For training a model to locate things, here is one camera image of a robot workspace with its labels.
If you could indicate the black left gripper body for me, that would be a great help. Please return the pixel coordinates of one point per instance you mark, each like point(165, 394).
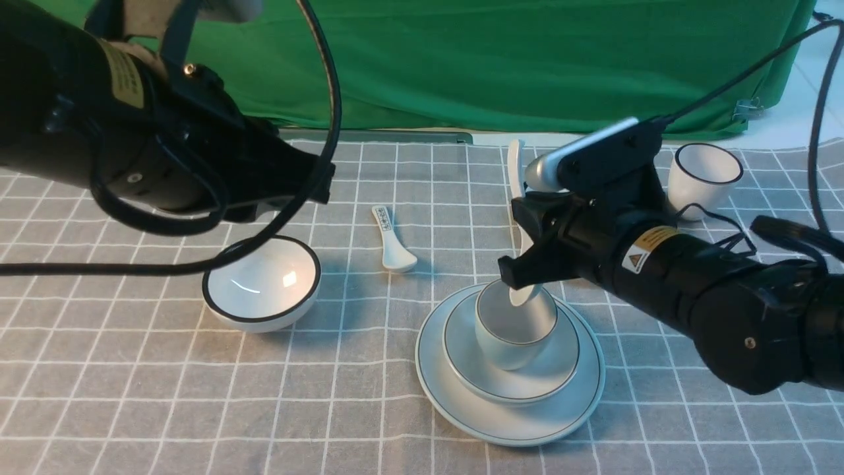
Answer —
point(214, 148)

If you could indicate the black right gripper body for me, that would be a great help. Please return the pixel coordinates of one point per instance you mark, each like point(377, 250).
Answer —
point(576, 238)

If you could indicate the white ceramic spoon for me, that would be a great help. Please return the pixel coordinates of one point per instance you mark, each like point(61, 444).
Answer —
point(518, 189)

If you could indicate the light blue ceramic cup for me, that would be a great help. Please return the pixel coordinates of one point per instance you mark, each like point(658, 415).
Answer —
point(509, 335)

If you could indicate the light blue ceramic bowl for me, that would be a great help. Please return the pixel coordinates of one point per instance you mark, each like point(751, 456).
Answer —
point(542, 378)

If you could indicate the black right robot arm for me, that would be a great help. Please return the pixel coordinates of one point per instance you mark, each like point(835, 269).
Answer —
point(755, 326)

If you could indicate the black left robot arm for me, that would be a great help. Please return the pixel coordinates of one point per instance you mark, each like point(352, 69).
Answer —
point(120, 92)

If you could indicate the white bowl black rim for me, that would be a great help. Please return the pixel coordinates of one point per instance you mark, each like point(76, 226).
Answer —
point(266, 291)

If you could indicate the white cup black rim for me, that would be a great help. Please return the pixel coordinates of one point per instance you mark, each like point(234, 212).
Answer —
point(701, 177)

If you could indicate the green backdrop cloth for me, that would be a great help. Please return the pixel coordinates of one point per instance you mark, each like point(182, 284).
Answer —
point(507, 66)

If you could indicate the white spoon with label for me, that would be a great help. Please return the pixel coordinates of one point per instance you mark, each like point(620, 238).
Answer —
point(395, 257)

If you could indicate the metal binder clip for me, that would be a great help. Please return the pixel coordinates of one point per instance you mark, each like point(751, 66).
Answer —
point(748, 110)

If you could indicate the grey checked tablecloth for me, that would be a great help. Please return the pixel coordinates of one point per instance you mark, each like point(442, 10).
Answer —
point(136, 376)

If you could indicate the light blue ceramic plate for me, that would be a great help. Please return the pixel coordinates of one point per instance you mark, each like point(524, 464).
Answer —
point(503, 424)

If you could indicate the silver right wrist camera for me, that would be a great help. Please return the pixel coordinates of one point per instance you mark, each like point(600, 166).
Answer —
point(599, 158)

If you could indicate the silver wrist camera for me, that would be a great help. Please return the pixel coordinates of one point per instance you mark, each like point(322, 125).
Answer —
point(599, 158)
point(171, 23)

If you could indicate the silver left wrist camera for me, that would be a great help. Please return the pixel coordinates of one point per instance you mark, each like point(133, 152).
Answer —
point(171, 23)

